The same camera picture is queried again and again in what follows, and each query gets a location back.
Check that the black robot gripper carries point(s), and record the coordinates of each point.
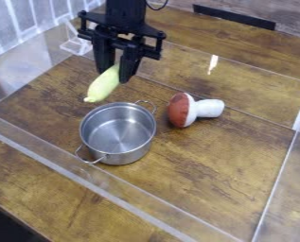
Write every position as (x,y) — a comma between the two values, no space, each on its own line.
(116,28)

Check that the stainless steel pot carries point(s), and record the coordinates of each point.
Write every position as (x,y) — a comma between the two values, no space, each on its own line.
(115,133)

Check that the clear acrylic triangular stand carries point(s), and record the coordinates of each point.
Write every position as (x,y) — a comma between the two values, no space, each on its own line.
(75,45)

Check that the red toy mushroom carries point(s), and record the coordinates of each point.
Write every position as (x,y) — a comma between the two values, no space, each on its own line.
(183,110)

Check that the black strip on table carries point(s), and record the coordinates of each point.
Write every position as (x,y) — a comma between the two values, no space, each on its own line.
(234,17)

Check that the clear acrylic front barrier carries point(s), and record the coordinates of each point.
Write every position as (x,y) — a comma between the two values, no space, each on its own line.
(159,213)

